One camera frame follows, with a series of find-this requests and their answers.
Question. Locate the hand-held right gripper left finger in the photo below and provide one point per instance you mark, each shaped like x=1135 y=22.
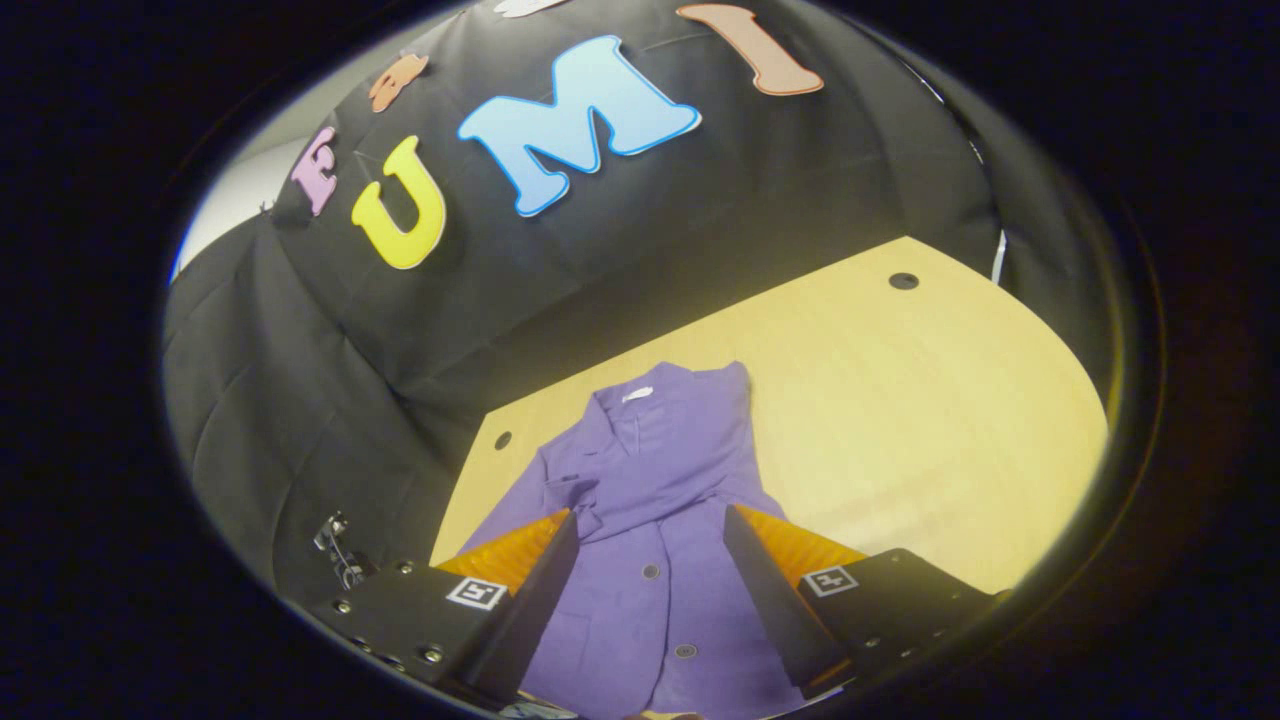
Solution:
x=535 y=610

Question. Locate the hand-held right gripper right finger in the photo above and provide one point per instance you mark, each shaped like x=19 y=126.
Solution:
x=770 y=610

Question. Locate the purple jacket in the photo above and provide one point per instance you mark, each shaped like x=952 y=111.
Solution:
x=650 y=480

